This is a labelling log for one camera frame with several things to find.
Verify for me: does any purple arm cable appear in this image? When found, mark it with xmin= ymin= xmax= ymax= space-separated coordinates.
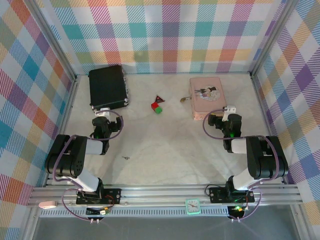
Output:
xmin=202 ymin=108 xmax=280 ymax=222
xmin=51 ymin=109 xmax=125 ymax=222

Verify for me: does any black connector board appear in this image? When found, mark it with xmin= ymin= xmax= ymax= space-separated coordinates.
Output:
xmin=227 ymin=205 xmax=246 ymax=218
xmin=85 ymin=206 xmax=111 ymax=217

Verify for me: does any black hard case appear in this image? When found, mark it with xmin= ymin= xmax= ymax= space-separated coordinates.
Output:
xmin=88 ymin=64 xmax=132 ymax=112

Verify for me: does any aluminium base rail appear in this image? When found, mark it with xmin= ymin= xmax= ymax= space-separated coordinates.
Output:
xmin=26 ymin=184 xmax=304 ymax=209

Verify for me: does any aluminium frame post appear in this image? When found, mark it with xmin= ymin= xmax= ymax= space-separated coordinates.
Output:
xmin=29 ymin=0 xmax=79 ymax=81
xmin=249 ymin=0 xmax=294 ymax=79

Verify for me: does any small mint alarm clock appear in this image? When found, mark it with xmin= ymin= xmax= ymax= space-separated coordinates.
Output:
xmin=185 ymin=198 xmax=201 ymax=216

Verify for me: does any red green cube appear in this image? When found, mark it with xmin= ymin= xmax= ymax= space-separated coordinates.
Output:
xmin=150 ymin=102 xmax=163 ymax=115

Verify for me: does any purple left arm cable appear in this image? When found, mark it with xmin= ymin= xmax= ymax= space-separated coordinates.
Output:
xmin=51 ymin=109 xmax=125 ymax=222

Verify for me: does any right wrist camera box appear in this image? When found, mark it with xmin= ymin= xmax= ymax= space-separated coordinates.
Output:
xmin=208 ymin=105 xmax=237 ymax=129

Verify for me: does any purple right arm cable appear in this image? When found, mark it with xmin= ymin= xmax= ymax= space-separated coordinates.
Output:
xmin=202 ymin=108 xmax=280 ymax=222

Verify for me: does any pink cartoon tin box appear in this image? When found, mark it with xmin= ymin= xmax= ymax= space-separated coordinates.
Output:
xmin=188 ymin=76 xmax=228 ymax=122

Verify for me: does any pink white eraser block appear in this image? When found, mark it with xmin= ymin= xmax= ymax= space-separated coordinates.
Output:
xmin=38 ymin=200 xmax=58 ymax=210

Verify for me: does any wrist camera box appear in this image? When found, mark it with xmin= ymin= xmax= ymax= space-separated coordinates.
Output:
xmin=208 ymin=105 xmax=237 ymax=129
xmin=94 ymin=106 xmax=124 ymax=133

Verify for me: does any slotted grey cable duct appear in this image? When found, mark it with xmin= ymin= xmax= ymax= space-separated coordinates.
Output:
xmin=36 ymin=206 xmax=231 ymax=218

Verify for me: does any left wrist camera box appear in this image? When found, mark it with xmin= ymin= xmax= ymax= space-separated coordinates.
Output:
xmin=94 ymin=106 xmax=124 ymax=133

